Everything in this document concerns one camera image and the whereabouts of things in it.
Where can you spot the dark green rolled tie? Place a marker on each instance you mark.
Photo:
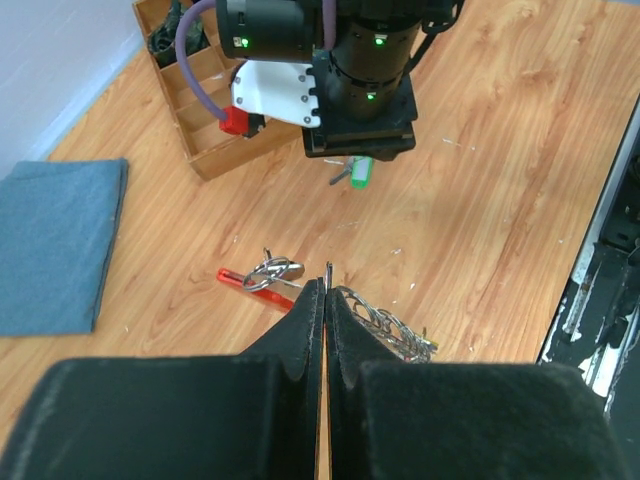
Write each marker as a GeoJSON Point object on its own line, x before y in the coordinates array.
{"type": "Point", "coordinates": [161, 41]}

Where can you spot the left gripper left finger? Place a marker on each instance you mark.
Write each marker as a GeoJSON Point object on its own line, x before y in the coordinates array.
{"type": "Point", "coordinates": [253, 415]}

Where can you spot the folded blue cloth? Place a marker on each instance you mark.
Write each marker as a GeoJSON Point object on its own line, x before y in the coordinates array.
{"type": "Point", "coordinates": [59, 223]}

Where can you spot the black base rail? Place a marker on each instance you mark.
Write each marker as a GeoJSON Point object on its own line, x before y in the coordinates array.
{"type": "Point", "coordinates": [596, 323]}

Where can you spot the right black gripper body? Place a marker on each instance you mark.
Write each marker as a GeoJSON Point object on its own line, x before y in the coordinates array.
{"type": "Point", "coordinates": [383, 139]}

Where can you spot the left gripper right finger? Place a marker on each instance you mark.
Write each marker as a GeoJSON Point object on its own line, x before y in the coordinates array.
{"type": "Point", "coordinates": [390, 419]}

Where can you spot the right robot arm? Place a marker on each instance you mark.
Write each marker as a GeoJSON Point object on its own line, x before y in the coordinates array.
{"type": "Point", "coordinates": [360, 54]}

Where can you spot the key with green tag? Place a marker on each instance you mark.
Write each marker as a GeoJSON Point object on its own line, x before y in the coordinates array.
{"type": "Point", "coordinates": [358, 169]}

